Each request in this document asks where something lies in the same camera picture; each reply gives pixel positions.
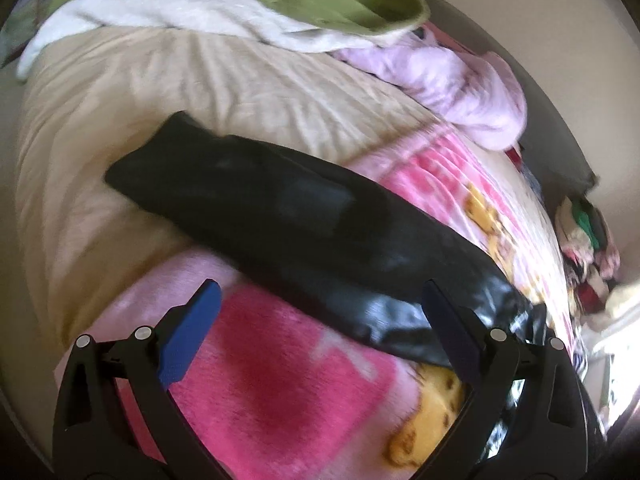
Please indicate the red cloth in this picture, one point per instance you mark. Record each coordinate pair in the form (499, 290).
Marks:
(512, 153)

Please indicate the light pink garment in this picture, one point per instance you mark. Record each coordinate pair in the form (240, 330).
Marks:
(450, 85)

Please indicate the beige duvet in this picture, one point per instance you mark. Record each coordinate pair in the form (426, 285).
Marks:
(150, 105)

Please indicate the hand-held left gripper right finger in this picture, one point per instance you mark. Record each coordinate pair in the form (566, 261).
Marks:
(450, 332)

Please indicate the pink printed blanket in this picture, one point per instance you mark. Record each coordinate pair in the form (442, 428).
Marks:
(280, 390)

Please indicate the black leather garment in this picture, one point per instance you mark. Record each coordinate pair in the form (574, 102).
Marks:
(300, 220)

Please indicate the grey headboard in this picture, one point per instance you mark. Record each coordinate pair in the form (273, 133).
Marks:
(550, 145)

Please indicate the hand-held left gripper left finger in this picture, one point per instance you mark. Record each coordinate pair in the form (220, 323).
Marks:
(190, 332)

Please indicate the pile of mixed clothes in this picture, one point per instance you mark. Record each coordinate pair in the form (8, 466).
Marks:
(585, 245)

